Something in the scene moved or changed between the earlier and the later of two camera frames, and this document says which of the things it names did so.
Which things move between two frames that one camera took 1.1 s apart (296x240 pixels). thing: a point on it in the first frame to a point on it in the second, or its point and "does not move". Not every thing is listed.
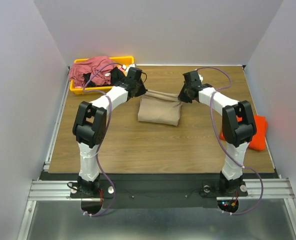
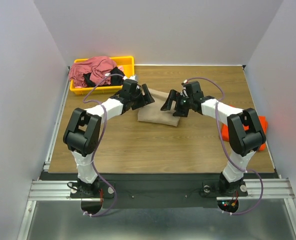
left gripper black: [142, 90] to [147, 99]
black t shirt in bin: [116, 74] does not move
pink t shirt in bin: [103, 76] does not move
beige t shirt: [159, 108] does not move
